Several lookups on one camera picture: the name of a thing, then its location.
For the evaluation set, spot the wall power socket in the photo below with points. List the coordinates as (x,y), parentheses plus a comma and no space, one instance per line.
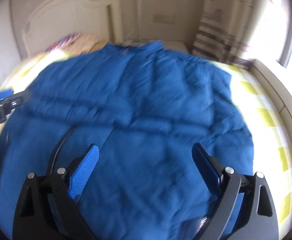
(164,19)

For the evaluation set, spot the patterned striped curtain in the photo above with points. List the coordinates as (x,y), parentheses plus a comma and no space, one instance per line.
(226,30)

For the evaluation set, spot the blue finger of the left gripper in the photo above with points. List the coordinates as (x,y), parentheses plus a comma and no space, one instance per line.
(6,93)

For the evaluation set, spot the white nightstand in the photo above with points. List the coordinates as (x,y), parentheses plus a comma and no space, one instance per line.
(172,45)

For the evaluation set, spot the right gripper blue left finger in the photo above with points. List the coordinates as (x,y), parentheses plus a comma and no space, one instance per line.
(67,185)

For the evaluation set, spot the blue quilted puffer jacket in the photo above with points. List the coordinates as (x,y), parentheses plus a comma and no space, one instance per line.
(144,107)

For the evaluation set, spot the colourful patterned pillow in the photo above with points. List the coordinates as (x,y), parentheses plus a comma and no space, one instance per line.
(63,42)

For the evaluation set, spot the yellow white checkered bedspread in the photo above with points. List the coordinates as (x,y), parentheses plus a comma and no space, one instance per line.
(272,146)

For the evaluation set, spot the pink beige pillow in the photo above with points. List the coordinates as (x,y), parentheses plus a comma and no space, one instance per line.
(85,44)

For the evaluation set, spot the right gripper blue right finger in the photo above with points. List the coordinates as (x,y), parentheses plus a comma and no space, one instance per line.
(225,185)

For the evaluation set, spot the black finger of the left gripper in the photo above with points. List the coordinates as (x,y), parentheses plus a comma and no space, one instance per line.
(20,98)

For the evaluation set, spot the white wooden headboard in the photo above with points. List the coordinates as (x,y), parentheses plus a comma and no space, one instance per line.
(55,19)

